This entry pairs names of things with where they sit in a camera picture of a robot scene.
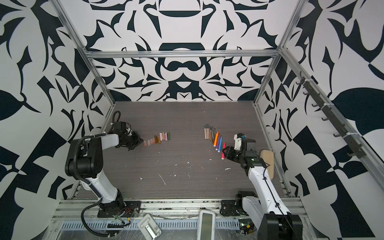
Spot green lit circuit board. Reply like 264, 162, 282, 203
239, 219, 256, 235

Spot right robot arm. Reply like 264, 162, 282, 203
222, 134, 303, 240

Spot black hook rail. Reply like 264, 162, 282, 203
297, 72, 367, 159

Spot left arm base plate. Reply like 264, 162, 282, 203
97, 201, 142, 218

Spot orange marker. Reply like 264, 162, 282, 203
214, 132, 220, 148

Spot blue marker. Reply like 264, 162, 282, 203
218, 136, 223, 153

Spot white tablet device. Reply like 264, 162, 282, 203
197, 210, 216, 240

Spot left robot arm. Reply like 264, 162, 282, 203
65, 121, 144, 207

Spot red pink marker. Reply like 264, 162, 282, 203
221, 143, 226, 160

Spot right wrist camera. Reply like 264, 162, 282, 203
234, 133, 246, 150

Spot purple marker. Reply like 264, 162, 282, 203
215, 134, 221, 151

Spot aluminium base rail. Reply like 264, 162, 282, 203
50, 197, 308, 223

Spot left circuit board wires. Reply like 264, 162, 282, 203
106, 217, 131, 230

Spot beige sponge block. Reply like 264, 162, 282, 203
260, 150, 275, 180

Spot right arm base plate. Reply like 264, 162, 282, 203
220, 200, 246, 217

